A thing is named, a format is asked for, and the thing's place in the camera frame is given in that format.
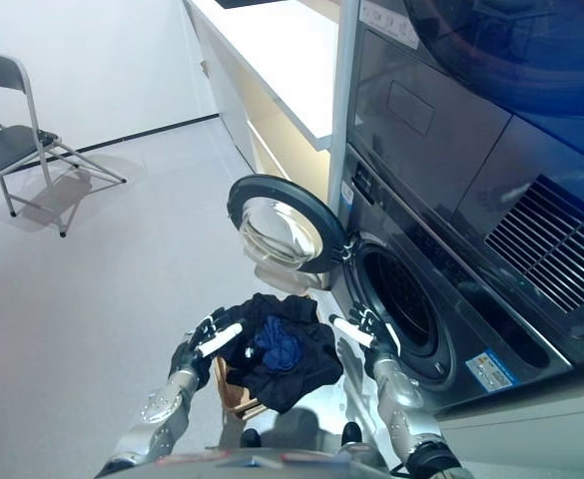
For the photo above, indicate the black cloth garment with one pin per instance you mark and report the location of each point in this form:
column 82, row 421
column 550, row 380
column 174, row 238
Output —
column 291, row 386

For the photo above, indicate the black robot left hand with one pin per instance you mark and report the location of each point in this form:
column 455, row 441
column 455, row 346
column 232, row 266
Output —
column 199, row 349

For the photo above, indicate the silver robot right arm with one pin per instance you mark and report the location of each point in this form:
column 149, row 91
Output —
column 396, row 404

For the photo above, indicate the silver robot right leg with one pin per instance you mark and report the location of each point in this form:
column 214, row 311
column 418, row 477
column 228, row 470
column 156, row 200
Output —
column 351, row 433

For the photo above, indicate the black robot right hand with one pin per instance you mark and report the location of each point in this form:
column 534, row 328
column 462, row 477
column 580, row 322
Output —
column 379, row 339

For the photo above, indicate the grey washing machine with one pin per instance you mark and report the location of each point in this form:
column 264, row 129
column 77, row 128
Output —
column 471, row 319

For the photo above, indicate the white upright post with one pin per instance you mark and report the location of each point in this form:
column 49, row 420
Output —
column 344, row 100

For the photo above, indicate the silver robot leg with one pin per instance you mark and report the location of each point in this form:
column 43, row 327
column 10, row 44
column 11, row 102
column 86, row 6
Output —
column 351, row 433
column 251, row 438

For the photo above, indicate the silver robot left leg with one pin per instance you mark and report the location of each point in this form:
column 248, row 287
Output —
column 251, row 438

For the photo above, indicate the grey tumble dryer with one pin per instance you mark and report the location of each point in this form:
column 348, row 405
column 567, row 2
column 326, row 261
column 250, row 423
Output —
column 446, row 149

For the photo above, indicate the grey robot torso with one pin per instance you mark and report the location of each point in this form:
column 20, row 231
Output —
column 251, row 464

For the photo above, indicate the blue white instruction sticker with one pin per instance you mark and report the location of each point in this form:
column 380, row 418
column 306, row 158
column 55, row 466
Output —
column 493, row 371

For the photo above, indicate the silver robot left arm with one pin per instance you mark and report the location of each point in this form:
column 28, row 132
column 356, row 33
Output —
column 164, row 404

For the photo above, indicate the grey folding chair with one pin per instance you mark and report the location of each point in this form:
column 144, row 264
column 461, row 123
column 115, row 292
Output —
column 7, row 144

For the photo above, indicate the white counter cabinet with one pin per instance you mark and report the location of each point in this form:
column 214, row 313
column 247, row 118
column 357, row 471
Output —
column 271, row 60

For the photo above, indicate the blue cloth garment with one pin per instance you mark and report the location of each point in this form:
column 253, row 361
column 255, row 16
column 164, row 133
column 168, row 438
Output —
column 276, row 344

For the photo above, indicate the round washing machine door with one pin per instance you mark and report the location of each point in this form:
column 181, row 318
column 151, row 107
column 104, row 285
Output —
column 281, row 234

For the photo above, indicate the wicker laundry basket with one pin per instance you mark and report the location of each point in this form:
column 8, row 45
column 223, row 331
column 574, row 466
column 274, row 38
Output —
column 236, row 395

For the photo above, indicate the white paper label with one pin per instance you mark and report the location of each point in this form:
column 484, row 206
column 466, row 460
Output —
column 391, row 22

